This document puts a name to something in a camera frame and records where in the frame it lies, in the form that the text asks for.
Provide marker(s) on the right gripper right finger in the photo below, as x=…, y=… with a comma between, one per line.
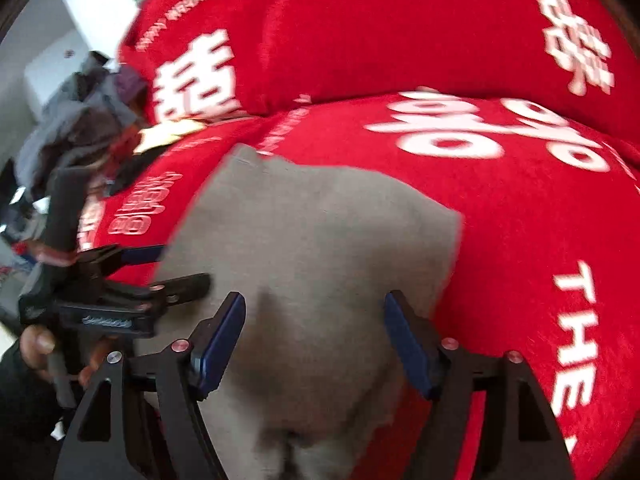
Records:
x=519, y=436

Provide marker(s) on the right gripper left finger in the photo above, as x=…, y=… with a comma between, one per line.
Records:
x=139, y=418

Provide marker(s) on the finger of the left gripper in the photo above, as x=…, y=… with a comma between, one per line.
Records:
x=104, y=261
x=175, y=291

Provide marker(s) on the grey garment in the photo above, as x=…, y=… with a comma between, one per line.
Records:
x=314, y=251

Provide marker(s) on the pile of unfolded clothes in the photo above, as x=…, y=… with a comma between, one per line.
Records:
x=85, y=115

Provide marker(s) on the person's left hand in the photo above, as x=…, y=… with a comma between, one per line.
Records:
x=37, y=343

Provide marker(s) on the red bedspread with white print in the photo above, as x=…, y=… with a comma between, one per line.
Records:
x=548, y=256

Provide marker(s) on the red pillow with white characters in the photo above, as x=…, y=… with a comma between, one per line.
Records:
x=208, y=58

